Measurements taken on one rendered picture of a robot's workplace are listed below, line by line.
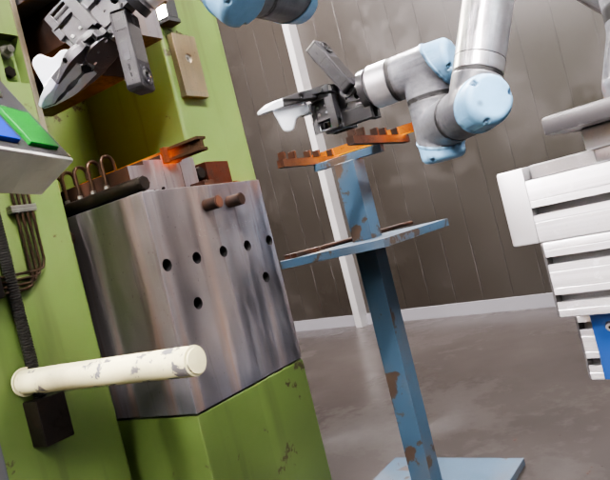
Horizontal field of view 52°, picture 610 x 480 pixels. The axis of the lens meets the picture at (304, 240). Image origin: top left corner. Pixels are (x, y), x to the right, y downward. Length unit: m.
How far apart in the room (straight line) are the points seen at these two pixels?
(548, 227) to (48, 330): 0.94
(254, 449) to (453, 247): 2.97
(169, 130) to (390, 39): 2.81
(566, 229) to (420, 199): 3.51
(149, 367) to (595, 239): 0.63
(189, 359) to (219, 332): 0.42
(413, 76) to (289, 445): 0.86
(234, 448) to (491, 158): 2.96
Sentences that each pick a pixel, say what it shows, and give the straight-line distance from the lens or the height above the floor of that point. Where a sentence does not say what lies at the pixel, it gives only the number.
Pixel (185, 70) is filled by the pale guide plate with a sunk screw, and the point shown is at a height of 1.26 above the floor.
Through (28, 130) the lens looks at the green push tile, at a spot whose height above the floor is 1.00.
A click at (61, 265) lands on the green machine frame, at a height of 0.82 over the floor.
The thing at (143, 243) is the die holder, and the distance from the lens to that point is 1.28.
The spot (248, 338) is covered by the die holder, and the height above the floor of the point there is 0.57.
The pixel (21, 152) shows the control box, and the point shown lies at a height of 0.96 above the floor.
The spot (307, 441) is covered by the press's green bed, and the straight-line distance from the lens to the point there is 1.56.
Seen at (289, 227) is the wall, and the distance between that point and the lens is 5.04.
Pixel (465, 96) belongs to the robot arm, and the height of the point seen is 0.89.
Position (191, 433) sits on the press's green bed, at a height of 0.43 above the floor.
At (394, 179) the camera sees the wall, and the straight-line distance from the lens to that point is 4.36.
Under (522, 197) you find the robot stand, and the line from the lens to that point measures 0.78.
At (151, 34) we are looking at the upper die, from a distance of 1.53.
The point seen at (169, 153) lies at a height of 1.00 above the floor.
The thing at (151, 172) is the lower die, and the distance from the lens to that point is 1.38.
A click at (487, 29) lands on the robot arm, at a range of 0.98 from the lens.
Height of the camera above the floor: 0.76
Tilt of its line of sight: 1 degrees down
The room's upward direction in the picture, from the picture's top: 14 degrees counter-clockwise
